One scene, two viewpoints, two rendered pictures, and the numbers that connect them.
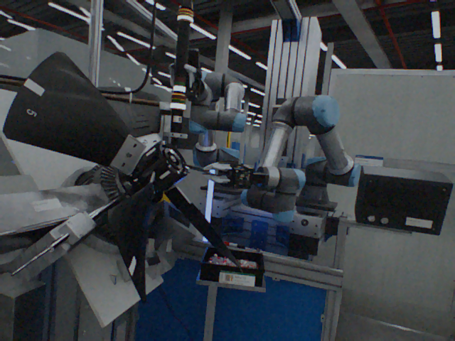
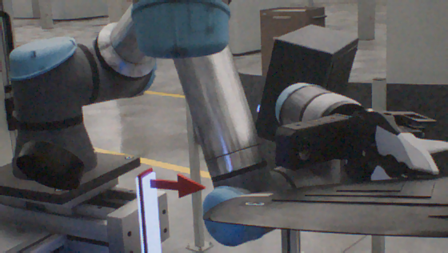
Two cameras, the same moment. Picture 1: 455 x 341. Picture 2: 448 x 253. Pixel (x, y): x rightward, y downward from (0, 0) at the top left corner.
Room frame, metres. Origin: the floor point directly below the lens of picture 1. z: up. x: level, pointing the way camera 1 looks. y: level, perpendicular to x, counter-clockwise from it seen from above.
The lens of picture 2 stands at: (1.11, 0.65, 1.38)
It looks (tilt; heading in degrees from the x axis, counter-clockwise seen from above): 14 degrees down; 275
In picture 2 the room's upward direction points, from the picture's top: 3 degrees counter-clockwise
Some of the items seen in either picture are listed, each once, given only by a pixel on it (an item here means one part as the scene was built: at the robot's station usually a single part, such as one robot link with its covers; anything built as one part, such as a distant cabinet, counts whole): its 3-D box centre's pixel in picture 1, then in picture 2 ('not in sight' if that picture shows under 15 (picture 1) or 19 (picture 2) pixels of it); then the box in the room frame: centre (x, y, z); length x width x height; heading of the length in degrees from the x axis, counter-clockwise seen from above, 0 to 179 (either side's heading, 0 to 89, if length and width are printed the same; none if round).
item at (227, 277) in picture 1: (232, 266); not in sight; (1.05, -0.04, 0.85); 0.22 x 0.17 x 0.07; 87
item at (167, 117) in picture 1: (173, 120); not in sight; (0.91, 0.19, 1.33); 0.09 x 0.07 x 0.10; 108
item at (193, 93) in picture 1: (190, 86); not in sight; (1.03, 0.17, 1.46); 0.12 x 0.08 x 0.09; 173
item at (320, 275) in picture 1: (227, 255); not in sight; (1.23, -0.02, 0.82); 0.90 x 0.04 x 0.08; 73
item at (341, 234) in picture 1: (340, 242); (290, 205); (1.10, -0.43, 0.96); 0.03 x 0.03 x 0.20; 73
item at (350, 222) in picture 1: (373, 226); not in sight; (1.07, -0.53, 1.04); 0.24 x 0.03 x 0.03; 73
